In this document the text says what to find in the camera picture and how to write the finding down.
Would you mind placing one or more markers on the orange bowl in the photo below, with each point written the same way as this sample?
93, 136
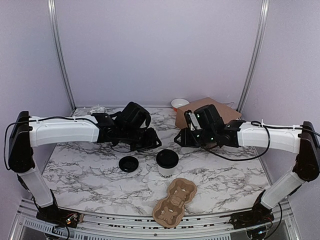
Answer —
178, 102

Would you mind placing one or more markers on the aluminium front rail base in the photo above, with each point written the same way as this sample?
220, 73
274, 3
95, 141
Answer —
102, 226

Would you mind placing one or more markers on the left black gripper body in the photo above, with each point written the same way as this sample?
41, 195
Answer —
137, 141

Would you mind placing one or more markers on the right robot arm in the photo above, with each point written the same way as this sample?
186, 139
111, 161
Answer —
301, 142

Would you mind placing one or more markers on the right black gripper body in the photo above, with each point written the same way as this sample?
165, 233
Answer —
206, 137

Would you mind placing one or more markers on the white canister with stirrers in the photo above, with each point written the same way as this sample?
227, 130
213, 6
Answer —
96, 109

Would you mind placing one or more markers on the brown paper bag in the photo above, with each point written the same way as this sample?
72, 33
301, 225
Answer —
227, 113

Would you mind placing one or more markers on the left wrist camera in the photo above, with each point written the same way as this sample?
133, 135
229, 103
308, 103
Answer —
133, 116

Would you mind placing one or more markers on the aluminium frame post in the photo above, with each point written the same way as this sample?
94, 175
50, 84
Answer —
259, 38
59, 52

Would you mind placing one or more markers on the brown cardboard cup carrier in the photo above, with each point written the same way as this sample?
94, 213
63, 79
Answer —
170, 210

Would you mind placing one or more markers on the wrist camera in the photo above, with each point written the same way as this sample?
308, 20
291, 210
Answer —
204, 118
133, 116

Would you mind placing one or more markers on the single white paper cup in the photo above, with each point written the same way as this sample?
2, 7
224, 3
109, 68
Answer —
166, 173

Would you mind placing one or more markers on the black plastic cup lid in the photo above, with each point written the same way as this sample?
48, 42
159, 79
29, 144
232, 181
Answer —
128, 164

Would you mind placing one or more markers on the right aluminium frame post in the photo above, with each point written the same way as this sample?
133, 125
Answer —
259, 38

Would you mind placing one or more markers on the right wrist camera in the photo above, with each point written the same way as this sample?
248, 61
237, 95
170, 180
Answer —
204, 118

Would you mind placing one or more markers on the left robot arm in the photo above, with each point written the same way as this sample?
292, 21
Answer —
30, 132

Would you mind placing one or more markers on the left aluminium frame post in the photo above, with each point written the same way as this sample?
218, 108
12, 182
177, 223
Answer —
59, 52

